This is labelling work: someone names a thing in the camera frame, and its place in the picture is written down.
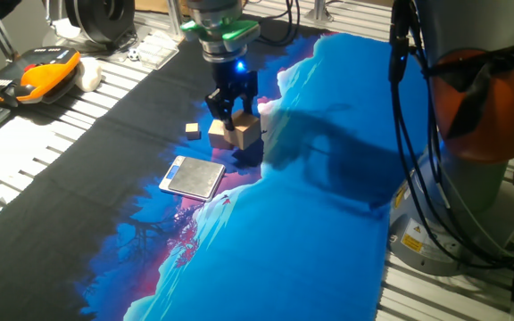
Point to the orange black teach pendant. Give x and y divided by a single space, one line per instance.
38 76

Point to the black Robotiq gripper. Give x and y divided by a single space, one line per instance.
234 80

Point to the silver digital pocket scale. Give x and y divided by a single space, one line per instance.
196 177

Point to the large wooden cube block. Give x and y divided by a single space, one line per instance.
246 130

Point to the tiny soccer ball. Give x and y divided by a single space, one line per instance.
134 54

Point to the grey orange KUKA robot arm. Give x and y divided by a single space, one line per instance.
471 27

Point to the printed forest landscape cloth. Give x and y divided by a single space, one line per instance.
284 249

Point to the black round spool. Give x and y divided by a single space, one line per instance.
98 18

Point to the white soft lump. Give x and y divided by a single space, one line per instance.
88 75

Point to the medium wooden cube block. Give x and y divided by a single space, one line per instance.
216 134

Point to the small wooden cube block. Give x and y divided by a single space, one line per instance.
192 131

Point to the clear plastic parts box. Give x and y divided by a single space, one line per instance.
158 50

